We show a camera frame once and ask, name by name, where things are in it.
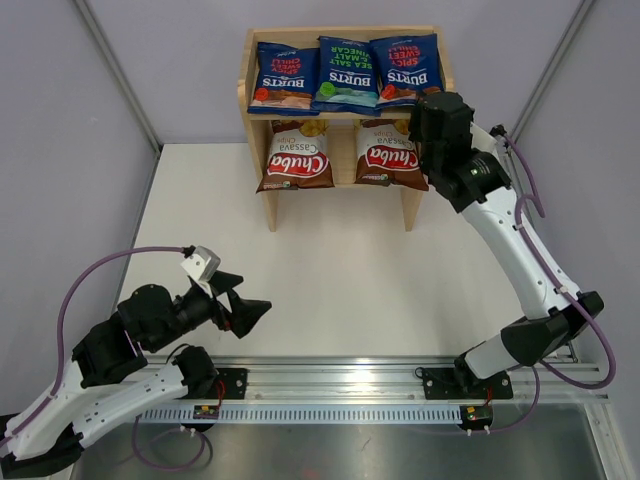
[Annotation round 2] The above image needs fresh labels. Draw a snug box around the wooden two-tier shelf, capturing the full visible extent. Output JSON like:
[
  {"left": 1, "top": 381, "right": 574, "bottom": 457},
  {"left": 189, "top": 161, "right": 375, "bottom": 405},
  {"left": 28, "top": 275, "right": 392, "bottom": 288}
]
[{"left": 235, "top": 27, "right": 455, "bottom": 235}]

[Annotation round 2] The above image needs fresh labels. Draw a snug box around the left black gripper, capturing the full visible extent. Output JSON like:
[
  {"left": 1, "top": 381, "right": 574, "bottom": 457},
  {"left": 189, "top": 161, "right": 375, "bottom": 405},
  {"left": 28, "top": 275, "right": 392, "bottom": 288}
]
[{"left": 148, "top": 270, "right": 272, "bottom": 352}]

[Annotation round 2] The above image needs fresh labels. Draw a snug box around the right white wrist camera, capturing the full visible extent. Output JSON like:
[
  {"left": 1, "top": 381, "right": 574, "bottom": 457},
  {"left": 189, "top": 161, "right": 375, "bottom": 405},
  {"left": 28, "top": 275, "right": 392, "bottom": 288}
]
[{"left": 470, "top": 123, "right": 499, "bottom": 159}]

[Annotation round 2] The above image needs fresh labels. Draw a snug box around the blue Burts sea salt bag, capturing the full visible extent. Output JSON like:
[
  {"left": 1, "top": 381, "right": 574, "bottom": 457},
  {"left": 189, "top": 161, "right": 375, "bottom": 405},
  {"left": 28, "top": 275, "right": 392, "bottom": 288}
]
[{"left": 311, "top": 36, "right": 379, "bottom": 116}]

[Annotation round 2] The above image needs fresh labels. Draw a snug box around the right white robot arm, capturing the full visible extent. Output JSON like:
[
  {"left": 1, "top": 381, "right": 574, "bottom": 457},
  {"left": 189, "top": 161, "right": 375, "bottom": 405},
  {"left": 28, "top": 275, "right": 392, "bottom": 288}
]
[{"left": 409, "top": 91, "right": 604, "bottom": 396}]

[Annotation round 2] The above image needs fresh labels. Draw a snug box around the white slotted cable duct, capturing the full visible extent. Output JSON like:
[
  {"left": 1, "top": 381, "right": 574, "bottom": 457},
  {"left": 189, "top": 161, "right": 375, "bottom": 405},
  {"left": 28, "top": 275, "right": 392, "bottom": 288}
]
[{"left": 141, "top": 403, "right": 462, "bottom": 425}]

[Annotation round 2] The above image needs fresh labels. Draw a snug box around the blue Burts spicy chilli bag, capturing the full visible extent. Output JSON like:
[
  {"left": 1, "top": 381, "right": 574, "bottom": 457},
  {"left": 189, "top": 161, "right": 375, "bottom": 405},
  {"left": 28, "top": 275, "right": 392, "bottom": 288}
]
[{"left": 370, "top": 33, "right": 444, "bottom": 110}]

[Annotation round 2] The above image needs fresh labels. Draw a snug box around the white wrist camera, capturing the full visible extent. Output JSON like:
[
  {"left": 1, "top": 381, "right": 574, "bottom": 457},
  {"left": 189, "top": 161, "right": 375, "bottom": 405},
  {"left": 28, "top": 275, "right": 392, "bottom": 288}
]
[
  {"left": 470, "top": 123, "right": 499, "bottom": 159},
  {"left": 181, "top": 245, "right": 221, "bottom": 298}
]

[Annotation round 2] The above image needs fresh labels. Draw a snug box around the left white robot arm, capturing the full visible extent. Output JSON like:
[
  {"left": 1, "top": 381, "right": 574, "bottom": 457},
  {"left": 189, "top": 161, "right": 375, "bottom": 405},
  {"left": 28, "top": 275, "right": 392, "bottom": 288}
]
[{"left": 1, "top": 272, "right": 272, "bottom": 479}]

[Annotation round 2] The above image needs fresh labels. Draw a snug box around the aluminium mounting rail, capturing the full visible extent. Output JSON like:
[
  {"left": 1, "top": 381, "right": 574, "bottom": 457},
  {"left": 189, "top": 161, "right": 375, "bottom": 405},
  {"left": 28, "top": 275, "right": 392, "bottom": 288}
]
[{"left": 109, "top": 355, "right": 609, "bottom": 404}]

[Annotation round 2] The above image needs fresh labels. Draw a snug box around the Chuba cassava chips bag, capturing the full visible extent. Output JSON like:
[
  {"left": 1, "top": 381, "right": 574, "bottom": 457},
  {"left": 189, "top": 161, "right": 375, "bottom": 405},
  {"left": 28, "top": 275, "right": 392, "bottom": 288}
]
[
  {"left": 256, "top": 120, "right": 334, "bottom": 193},
  {"left": 354, "top": 119, "right": 429, "bottom": 191}
]

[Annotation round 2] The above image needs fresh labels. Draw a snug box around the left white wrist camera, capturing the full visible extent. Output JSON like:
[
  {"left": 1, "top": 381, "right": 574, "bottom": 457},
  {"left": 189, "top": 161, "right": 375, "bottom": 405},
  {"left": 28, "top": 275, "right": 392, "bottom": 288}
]
[{"left": 181, "top": 245, "right": 221, "bottom": 298}]

